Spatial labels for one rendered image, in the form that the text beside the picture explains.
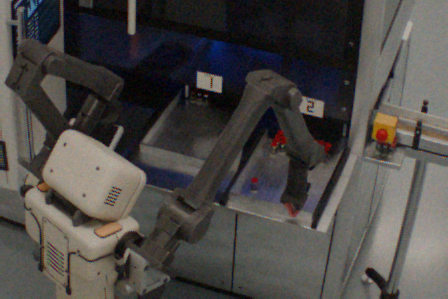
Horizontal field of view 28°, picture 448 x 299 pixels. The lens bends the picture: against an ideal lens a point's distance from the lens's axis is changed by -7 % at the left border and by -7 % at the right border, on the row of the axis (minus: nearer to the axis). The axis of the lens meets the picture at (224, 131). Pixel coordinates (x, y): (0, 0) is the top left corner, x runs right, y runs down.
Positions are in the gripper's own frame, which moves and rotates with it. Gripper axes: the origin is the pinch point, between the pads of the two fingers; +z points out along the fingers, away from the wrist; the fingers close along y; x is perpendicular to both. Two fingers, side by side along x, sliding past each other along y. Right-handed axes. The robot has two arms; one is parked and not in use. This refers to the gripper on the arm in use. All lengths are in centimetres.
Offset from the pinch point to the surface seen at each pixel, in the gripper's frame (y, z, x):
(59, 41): 28, -21, 92
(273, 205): 0.8, -0.8, 6.4
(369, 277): 67, 85, -20
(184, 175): 6.7, 2.1, 36.8
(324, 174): 24.0, 2.1, -2.9
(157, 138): 20, 2, 52
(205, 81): 38, -11, 43
